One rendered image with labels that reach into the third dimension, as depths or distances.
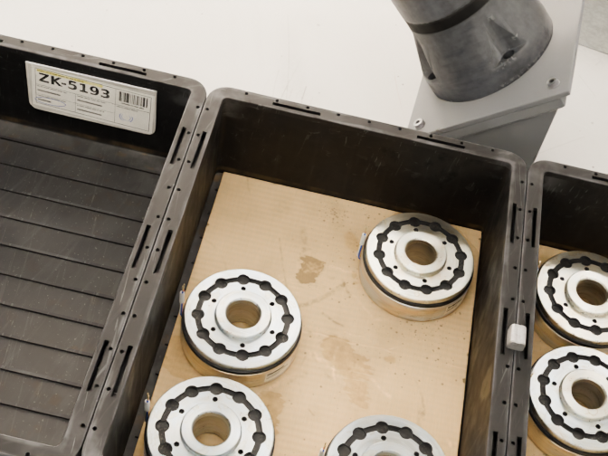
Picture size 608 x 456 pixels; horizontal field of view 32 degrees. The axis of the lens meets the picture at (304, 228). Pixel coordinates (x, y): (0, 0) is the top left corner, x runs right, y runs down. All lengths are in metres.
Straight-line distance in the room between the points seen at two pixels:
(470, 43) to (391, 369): 0.38
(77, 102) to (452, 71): 0.40
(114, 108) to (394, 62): 0.48
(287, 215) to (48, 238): 0.22
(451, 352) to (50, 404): 0.35
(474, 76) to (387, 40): 0.29
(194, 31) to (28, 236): 0.48
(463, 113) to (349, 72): 0.25
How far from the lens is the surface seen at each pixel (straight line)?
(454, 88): 1.18
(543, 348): 1.01
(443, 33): 1.16
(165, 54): 1.37
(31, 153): 1.08
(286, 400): 0.93
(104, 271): 0.99
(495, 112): 1.15
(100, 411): 0.80
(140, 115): 1.04
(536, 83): 1.15
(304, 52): 1.39
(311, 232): 1.03
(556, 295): 1.01
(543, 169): 1.01
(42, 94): 1.06
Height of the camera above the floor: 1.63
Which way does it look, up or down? 51 degrees down
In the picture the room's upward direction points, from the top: 12 degrees clockwise
